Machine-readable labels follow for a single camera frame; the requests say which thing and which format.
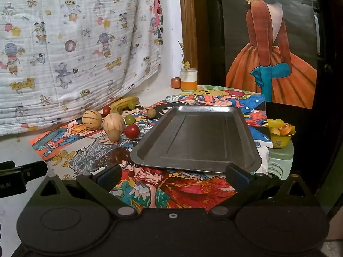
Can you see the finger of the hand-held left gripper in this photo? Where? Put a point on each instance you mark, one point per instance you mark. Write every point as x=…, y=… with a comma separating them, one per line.
x=34, y=170

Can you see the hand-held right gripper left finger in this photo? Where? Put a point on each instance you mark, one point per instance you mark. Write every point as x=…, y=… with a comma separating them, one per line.
x=107, y=176

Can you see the reddish brown apple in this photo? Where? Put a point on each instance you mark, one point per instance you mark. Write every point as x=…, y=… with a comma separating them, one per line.
x=175, y=82

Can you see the grey metal tray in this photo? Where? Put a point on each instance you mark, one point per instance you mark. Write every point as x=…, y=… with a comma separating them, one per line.
x=195, y=139

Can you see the orange crumpled piece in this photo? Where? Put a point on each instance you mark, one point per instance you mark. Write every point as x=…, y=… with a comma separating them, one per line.
x=284, y=129

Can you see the pale oval melon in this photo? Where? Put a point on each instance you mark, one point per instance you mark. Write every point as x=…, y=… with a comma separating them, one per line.
x=114, y=123

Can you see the dark striped round melon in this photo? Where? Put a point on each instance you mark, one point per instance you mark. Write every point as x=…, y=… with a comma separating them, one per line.
x=92, y=120

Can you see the small tan potato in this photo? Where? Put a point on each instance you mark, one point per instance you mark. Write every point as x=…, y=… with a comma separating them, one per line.
x=151, y=112

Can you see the small brown fruit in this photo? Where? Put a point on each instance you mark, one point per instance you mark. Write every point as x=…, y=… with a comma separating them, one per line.
x=114, y=135

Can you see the yellow banana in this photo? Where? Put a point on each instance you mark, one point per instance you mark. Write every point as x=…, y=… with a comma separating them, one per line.
x=130, y=105
x=124, y=101

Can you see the yellow bowl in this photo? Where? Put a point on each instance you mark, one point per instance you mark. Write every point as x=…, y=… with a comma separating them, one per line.
x=280, y=140

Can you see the green grape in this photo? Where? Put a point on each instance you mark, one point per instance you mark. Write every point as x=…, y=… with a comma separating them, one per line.
x=130, y=118

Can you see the glass jar with orange base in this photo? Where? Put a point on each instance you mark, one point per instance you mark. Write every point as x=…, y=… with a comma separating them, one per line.
x=188, y=81

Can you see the brown wooden door frame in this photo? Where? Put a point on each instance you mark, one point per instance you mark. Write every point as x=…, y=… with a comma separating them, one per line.
x=189, y=26

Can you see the colourful cartoon printed cloth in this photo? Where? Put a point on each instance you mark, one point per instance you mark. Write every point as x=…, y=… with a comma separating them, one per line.
x=88, y=152

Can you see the white cartoon printed blanket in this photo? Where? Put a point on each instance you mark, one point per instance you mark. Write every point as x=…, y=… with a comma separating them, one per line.
x=67, y=45

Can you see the dried yellow flower sprig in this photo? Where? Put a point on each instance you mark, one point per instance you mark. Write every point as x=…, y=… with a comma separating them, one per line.
x=185, y=63

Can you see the pale green stool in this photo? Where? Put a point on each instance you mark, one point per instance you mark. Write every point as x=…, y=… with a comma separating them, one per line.
x=281, y=160

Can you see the red cherry tomato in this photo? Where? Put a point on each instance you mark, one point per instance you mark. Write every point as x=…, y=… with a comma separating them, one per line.
x=106, y=110
x=131, y=131

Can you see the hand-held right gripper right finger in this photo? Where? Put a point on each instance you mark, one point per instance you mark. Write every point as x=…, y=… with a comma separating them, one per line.
x=233, y=174

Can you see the wall poster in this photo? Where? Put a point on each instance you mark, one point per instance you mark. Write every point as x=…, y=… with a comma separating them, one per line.
x=268, y=45

